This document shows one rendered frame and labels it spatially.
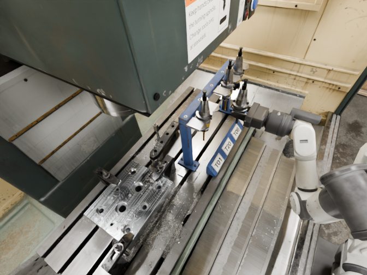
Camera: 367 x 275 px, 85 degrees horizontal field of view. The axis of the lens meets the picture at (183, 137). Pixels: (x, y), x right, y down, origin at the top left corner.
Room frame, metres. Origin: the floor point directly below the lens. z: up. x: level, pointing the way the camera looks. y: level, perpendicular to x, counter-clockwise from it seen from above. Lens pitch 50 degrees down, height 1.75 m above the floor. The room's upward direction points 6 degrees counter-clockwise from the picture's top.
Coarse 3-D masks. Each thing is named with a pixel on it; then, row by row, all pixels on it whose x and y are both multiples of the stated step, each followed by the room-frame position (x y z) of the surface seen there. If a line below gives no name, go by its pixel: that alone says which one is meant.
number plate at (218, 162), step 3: (219, 153) 0.54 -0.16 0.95; (216, 156) 0.53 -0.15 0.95; (219, 156) 0.53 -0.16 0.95; (216, 159) 0.51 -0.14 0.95; (219, 159) 0.52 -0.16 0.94; (222, 159) 0.52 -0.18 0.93; (213, 162) 0.49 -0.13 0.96; (216, 162) 0.50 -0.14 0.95; (219, 162) 0.50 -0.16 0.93; (222, 162) 0.51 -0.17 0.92; (213, 165) 0.48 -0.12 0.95; (216, 165) 0.49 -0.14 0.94; (219, 165) 0.49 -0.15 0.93; (216, 168) 0.48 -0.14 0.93; (219, 168) 0.48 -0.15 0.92
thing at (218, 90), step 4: (216, 88) 0.70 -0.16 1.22; (220, 88) 0.70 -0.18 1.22; (224, 88) 0.69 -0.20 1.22; (228, 88) 0.69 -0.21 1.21; (212, 92) 0.68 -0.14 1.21; (216, 92) 0.67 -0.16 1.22; (220, 92) 0.67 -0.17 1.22; (224, 92) 0.67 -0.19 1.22; (228, 92) 0.67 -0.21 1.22; (224, 96) 0.65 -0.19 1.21
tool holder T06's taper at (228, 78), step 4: (232, 68) 0.72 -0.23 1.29; (228, 72) 0.71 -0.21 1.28; (232, 72) 0.72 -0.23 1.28; (224, 76) 0.72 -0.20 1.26; (228, 76) 0.71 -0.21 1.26; (232, 76) 0.71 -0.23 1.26; (224, 80) 0.72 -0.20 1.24; (228, 80) 0.71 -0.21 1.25; (232, 80) 0.71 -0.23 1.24; (228, 84) 0.70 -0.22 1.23
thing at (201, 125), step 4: (192, 120) 0.53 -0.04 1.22; (196, 120) 0.52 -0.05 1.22; (200, 120) 0.52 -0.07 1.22; (188, 124) 0.51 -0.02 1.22; (192, 124) 0.50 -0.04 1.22; (196, 124) 0.50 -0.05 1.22; (200, 124) 0.50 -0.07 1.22; (204, 124) 0.50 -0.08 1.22; (192, 128) 0.49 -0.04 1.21; (196, 128) 0.48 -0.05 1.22; (200, 128) 0.48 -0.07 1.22; (204, 128) 0.48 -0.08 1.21
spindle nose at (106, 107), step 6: (96, 96) 0.37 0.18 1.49; (96, 102) 0.37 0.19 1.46; (102, 102) 0.36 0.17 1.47; (108, 102) 0.36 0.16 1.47; (102, 108) 0.37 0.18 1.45; (108, 108) 0.36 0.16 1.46; (114, 108) 0.35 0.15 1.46; (120, 108) 0.35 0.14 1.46; (126, 108) 0.35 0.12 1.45; (108, 114) 0.36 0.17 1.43; (114, 114) 0.36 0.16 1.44; (120, 114) 0.35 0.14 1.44; (126, 114) 0.36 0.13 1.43; (132, 114) 0.36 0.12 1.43
